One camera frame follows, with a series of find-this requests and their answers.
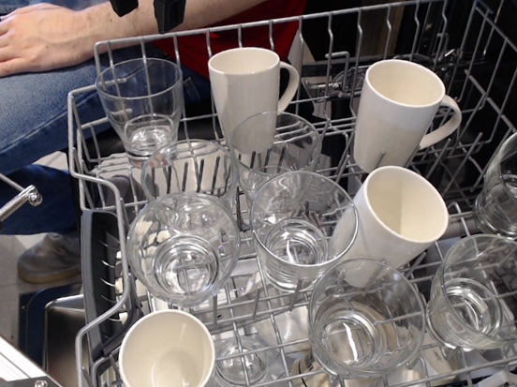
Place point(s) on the clear glass tumbler back centre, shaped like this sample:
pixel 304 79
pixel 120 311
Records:
pixel 267 144

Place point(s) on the red shirt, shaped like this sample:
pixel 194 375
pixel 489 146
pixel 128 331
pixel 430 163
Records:
pixel 260 26

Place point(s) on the clear glass tumbler front centre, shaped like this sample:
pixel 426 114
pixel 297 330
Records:
pixel 365 319

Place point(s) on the white ceramic mug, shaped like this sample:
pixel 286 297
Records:
pixel 403 107
pixel 248 81

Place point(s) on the person's bare forearm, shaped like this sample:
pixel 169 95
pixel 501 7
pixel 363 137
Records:
pixel 99 22

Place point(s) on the clear glass tumbler middle left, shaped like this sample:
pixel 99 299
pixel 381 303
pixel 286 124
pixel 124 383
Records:
pixel 191 166

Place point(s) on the person's bare hand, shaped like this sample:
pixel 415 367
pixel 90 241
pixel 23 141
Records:
pixel 27 42

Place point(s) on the white handleless cup centre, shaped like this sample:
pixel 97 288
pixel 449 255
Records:
pixel 393 218

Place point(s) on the white ceramic mug back left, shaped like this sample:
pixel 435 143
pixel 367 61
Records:
pixel 248 81

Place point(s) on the white ceramic mug back right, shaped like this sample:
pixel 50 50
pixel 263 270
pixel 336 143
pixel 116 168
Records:
pixel 403 107

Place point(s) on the small clear glass front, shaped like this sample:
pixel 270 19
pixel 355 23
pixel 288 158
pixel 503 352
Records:
pixel 242 361

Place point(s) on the small white cup front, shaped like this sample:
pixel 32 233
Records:
pixel 166 359

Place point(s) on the blue jeans leg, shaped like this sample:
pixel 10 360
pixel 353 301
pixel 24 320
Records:
pixel 33 108

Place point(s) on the grey wire dishwasher rack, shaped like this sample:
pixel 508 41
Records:
pixel 456 39

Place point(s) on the grey shoe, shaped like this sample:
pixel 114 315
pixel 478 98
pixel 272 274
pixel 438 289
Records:
pixel 56 257

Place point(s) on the clear glass tumbler back left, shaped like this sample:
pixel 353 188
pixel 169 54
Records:
pixel 143 100

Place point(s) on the clear glass tumbler front left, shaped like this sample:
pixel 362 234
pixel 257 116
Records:
pixel 183 247

